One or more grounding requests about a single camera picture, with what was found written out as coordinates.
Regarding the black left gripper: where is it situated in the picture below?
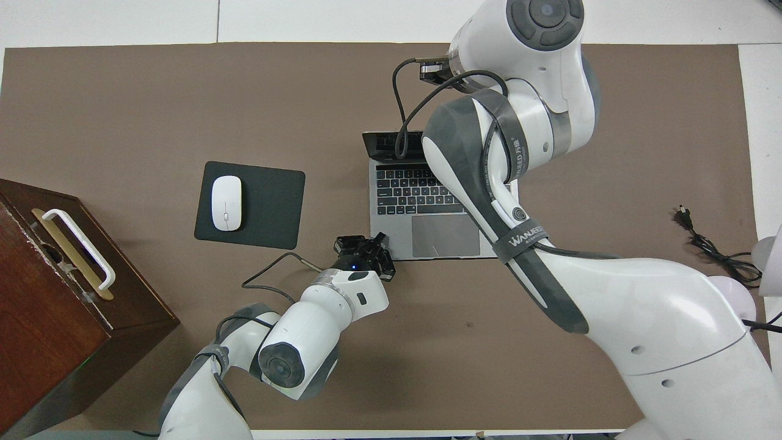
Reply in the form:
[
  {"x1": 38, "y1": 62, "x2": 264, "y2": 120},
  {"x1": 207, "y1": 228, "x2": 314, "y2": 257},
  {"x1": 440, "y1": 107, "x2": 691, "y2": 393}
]
[{"x1": 332, "y1": 230, "x2": 397, "y2": 282}]

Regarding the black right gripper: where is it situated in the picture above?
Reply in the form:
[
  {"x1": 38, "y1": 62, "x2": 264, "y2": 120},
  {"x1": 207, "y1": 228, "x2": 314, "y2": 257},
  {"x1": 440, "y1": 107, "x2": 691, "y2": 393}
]
[{"x1": 418, "y1": 57, "x2": 456, "y2": 87}]

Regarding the grey aluminium laptop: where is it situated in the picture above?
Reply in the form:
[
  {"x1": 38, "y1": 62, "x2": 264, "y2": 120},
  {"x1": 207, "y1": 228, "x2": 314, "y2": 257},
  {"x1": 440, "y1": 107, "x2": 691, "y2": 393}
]
[{"x1": 362, "y1": 130, "x2": 521, "y2": 261}]

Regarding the black mouse pad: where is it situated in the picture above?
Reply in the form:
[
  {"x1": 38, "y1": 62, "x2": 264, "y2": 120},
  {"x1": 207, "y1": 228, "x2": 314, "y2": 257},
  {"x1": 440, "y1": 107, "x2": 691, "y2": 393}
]
[{"x1": 194, "y1": 161, "x2": 306, "y2": 251}]

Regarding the brown paper table cover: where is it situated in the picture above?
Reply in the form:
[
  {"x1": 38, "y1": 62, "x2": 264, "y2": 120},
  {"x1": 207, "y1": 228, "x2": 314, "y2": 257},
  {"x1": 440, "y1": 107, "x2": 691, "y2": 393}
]
[{"x1": 0, "y1": 42, "x2": 778, "y2": 432}]

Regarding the white computer mouse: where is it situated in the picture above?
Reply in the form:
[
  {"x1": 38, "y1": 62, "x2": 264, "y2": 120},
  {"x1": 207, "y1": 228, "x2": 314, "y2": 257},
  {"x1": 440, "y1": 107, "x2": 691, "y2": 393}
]
[{"x1": 211, "y1": 175, "x2": 243, "y2": 232}]

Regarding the dark brown wooden box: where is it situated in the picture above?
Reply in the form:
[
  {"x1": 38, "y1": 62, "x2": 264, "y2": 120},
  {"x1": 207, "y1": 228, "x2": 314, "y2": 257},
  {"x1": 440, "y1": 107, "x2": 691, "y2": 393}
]
[{"x1": 0, "y1": 177, "x2": 181, "y2": 438}]

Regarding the white desk lamp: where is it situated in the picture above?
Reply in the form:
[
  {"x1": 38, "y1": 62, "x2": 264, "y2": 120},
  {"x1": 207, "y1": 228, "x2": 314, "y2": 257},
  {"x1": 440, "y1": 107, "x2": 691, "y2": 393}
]
[{"x1": 707, "y1": 224, "x2": 782, "y2": 334}]

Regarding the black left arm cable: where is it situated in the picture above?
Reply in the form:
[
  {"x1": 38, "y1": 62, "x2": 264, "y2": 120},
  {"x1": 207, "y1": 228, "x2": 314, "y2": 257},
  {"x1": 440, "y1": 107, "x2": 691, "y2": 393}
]
[{"x1": 213, "y1": 251, "x2": 325, "y2": 392}]

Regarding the brass handle plate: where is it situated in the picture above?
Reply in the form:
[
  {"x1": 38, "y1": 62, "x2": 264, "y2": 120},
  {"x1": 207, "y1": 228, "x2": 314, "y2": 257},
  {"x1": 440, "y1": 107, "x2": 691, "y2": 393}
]
[{"x1": 31, "y1": 207, "x2": 115, "y2": 302}]

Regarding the white box handle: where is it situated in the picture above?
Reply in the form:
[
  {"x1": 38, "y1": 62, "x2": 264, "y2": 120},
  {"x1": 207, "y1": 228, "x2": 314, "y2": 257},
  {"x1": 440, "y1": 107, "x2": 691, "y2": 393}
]
[{"x1": 42, "y1": 208, "x2": 117, "y2": 291}]

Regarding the black lamp power cable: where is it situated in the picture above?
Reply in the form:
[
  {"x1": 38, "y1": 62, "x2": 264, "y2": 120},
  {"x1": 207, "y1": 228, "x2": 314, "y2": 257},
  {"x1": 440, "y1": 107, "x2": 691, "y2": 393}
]
[{"x1": 674, "y1": 207, "x2": 782, "y2": 334}]

